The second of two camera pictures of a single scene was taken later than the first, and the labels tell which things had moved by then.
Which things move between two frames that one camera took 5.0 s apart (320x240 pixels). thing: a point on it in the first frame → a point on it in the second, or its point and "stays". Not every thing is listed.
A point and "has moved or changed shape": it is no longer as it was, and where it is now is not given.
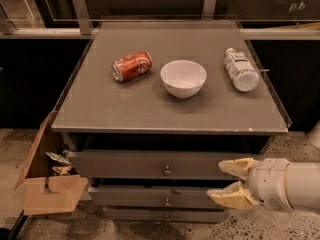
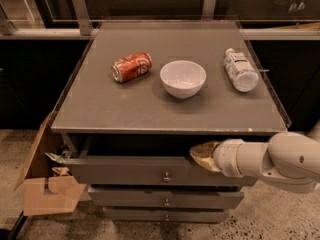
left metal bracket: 83,14 stays
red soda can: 131,66 stays
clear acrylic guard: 169,72 stays
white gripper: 269,183 → 225,157
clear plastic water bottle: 241,71 stays
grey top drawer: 154,165 has moved or changed shape
